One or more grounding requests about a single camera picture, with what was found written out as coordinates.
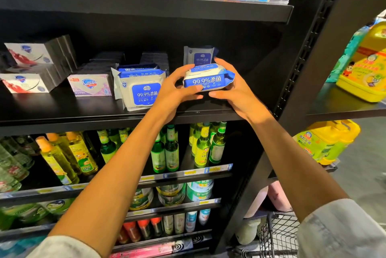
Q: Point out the person's right hand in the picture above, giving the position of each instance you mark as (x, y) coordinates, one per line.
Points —
(241, 99)

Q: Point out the person's left hand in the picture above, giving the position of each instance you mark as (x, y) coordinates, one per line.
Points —
(172, 98)

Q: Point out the single blue label wipe pack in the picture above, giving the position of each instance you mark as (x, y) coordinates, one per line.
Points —
(145, 92)
(208, 78)
(129, 69)

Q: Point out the black store shelf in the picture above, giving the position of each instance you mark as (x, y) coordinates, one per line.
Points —
(36, 110)

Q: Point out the person's left forearm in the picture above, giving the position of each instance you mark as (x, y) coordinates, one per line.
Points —
(105, 191)

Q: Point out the person's right forearm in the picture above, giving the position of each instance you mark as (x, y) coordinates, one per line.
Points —
(298, 167)

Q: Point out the row of white upright packs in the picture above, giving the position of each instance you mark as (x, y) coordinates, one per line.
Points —
(202, 55)

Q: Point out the row of green yellow bottles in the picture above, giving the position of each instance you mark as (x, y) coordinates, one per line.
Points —
(163, 152)

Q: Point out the row of white pink soap boxes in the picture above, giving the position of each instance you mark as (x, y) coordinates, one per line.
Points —
(90, 84)

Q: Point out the yellow detergent jug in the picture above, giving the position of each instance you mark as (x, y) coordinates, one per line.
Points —
(325, 143)

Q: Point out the green lidded wipe tub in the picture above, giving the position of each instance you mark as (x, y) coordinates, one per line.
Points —
(59, 206)
(199, 190)
(27, 214)
(171, 194)
(142, 199)

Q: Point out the row of white small bottles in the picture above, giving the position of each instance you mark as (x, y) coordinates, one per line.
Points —
(187, 221)

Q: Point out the cream white pouch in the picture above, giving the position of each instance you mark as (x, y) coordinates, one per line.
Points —
(247, 230)

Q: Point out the row of white red soap boxes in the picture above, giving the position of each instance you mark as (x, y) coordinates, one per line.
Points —
(33, 77)

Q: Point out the long pink packet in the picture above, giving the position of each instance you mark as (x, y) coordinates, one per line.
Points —
(151, 249)

